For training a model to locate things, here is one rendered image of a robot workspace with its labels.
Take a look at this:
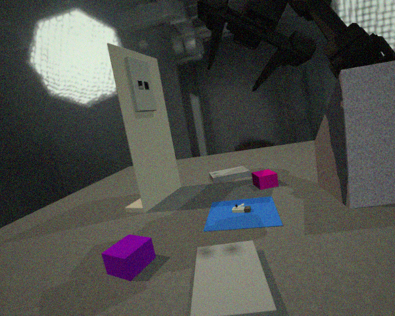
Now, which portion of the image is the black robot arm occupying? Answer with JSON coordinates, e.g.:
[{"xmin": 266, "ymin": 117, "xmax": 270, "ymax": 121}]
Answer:
[{"xmin": 226, "ymin": 0, "xmax": 395, "ymax": 79}]

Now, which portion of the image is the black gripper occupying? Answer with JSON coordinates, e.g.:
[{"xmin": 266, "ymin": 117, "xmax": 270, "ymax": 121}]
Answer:
[{"xmin": 197, "ymin": 0, "xmax": 316, "ymax": 92}]

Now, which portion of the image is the magenta cube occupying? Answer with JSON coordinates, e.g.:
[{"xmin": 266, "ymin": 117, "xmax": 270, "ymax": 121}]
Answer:
[{"xmin": 252, "ymin": 169, "xmax": 278, "ymax": 190}]

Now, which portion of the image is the blue square marker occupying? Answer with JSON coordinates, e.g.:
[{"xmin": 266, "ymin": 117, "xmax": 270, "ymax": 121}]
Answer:
[{"xmin": 203, "ymin": 197, "xmax": 283, "ymax": 231}]

